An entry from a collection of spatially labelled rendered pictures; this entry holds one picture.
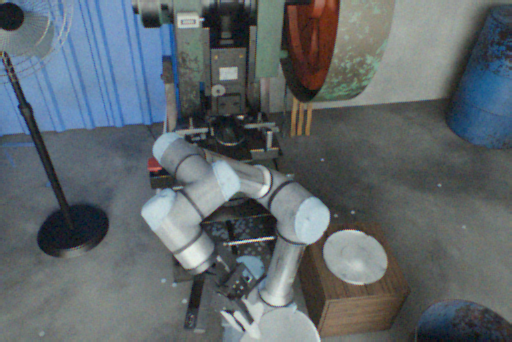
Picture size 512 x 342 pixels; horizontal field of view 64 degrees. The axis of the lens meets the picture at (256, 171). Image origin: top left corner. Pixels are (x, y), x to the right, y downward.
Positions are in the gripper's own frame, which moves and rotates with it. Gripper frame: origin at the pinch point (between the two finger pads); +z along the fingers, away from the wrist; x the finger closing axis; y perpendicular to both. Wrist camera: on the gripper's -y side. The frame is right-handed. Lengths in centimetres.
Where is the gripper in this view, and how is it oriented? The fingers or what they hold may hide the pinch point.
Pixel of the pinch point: (252, 336)
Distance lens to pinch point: 92.1
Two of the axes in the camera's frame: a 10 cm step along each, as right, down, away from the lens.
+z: 5.7, 7.9, 2.2
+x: -6.3, 2.5, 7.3
